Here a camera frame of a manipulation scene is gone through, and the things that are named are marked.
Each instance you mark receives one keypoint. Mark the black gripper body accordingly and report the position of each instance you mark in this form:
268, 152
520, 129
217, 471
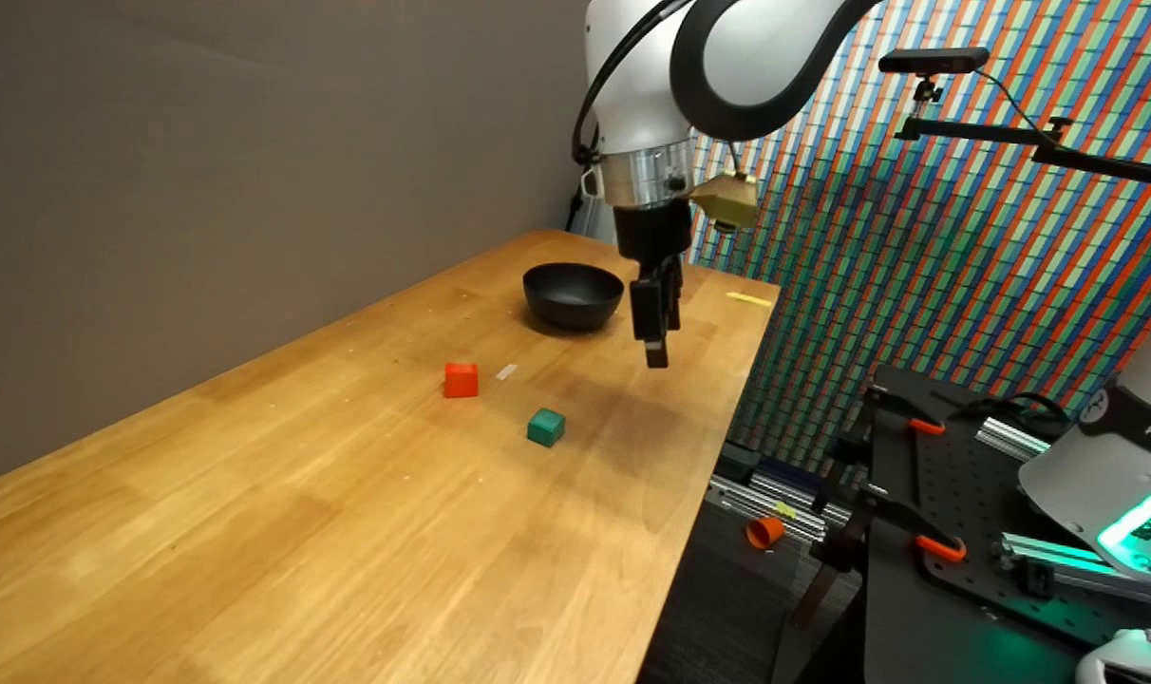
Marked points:
656, 235

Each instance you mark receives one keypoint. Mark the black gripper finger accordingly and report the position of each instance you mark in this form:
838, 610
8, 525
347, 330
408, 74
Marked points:
671, 299
651, 323

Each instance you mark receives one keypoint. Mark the red cube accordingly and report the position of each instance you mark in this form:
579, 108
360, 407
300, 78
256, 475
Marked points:
460, 383

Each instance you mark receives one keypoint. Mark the grey robot base green light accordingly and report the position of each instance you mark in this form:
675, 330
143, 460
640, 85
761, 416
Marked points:
1112, 488

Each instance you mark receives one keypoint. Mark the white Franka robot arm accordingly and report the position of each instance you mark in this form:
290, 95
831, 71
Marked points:
651, 89

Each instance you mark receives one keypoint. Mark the black bowl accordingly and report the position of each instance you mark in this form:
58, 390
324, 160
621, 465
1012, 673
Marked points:
574, 293

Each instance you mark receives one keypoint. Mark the yellow tape strip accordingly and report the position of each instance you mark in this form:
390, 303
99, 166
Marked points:
751, 299

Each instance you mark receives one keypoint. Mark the green cube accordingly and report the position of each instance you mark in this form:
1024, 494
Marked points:
543, 428

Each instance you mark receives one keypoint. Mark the orange round knob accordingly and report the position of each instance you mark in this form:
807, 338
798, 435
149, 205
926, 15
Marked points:
765, 528

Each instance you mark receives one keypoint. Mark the silver aluminium extrusion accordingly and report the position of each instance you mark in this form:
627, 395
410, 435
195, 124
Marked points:
1014, 437

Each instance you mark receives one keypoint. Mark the black perforated mounting table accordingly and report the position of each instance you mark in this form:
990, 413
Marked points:
941, 610

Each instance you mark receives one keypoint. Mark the tan wrist camera box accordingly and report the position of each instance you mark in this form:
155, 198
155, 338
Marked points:
736, 203

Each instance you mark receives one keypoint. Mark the silver aluminium rail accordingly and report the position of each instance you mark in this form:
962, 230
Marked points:
775, 498

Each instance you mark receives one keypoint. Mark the black stereo camera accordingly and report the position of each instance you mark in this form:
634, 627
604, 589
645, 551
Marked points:
935, 59

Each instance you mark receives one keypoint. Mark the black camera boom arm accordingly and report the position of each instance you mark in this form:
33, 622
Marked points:
1041, 143

